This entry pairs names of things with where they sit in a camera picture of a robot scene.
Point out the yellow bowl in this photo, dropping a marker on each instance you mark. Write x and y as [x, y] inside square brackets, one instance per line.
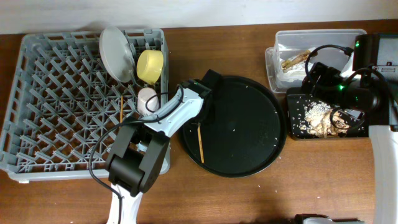
[150, 65]

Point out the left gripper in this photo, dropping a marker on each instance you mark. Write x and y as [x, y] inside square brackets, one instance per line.
[213, 114]

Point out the pink cup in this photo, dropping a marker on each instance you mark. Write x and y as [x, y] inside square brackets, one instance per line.
[147, 101]

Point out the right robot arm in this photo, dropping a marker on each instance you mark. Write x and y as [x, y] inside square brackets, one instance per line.
[371, 89]

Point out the clear plastic bin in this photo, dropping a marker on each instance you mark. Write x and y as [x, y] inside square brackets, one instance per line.
[291, 43]

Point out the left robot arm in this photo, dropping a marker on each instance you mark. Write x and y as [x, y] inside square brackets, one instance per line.
[141, 145]

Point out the pale green plate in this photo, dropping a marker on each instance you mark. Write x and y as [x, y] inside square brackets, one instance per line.
[116, 54]

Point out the food scraps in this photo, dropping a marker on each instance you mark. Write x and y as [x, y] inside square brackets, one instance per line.
[319, 122]

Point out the black rectangular waste tray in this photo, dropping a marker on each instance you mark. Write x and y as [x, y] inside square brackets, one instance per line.
[297, 100]

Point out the round black tray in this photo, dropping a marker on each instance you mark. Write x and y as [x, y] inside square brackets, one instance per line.
[247, 135]

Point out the grey plastic dishwasher rack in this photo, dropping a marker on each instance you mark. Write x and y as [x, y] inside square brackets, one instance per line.
[62, 101]

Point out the wooden chopstick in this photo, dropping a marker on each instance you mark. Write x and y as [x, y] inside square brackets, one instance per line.
[200, 143]
[121, 109]

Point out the snack wrapper waste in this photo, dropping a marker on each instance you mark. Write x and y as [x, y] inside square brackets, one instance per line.
[296, 59]

